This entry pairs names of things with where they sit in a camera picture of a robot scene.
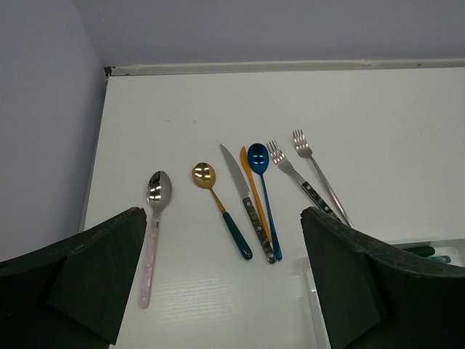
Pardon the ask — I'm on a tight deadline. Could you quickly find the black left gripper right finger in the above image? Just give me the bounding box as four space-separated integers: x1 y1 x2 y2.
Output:
301 207 464 348

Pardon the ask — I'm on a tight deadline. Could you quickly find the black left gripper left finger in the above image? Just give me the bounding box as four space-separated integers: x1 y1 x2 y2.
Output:
1 207 147 348

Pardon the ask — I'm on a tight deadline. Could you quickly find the gold fork dark-green handle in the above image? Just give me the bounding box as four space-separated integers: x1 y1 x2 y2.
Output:
404 246 435 257

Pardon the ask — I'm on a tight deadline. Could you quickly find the fork with teal marbled handle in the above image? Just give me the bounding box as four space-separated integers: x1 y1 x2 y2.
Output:
427 255 451 264

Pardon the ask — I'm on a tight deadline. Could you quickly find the spoon with pink handle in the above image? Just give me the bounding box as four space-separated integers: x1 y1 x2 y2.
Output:
139 171 172 309

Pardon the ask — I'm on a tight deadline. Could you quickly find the white three-compartment tray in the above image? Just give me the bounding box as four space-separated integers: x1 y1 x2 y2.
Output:
302 238 464 348

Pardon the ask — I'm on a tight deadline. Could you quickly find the all-silver fork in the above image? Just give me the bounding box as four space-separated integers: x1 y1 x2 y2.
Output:
293 129 354 228

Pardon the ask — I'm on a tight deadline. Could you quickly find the blue metallic spoon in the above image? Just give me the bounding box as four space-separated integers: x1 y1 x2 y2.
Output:
247 143 283 261

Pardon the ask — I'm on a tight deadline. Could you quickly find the orange plastic knife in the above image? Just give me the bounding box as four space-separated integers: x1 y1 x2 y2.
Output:
240 146 272 243

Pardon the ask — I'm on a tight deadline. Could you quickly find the fork with dark marbled handle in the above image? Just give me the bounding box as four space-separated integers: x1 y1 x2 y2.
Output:
266 140 341 221

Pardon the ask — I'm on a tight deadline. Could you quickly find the gold spoon dark-green handle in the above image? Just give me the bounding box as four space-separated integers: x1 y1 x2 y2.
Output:
192 162 253 260

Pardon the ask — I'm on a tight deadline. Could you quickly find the knife with marbled dark handle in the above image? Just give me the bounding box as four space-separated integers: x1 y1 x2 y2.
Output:
219 144 277 264

